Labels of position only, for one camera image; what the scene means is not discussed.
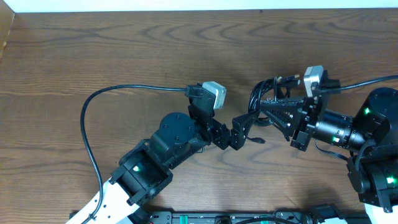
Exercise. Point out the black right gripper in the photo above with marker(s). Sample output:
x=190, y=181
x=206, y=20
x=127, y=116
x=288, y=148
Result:
x=306, y=121

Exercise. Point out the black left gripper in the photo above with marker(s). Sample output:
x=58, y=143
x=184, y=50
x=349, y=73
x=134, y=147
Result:
x=216, y=134

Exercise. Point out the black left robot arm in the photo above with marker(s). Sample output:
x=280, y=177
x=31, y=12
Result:
x=146, y=170

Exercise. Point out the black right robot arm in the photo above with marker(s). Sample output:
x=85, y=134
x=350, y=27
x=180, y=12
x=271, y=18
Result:
x=370, y=136

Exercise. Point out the wooden panel at left edge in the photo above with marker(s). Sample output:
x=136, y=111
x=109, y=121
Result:
x=7, y=16

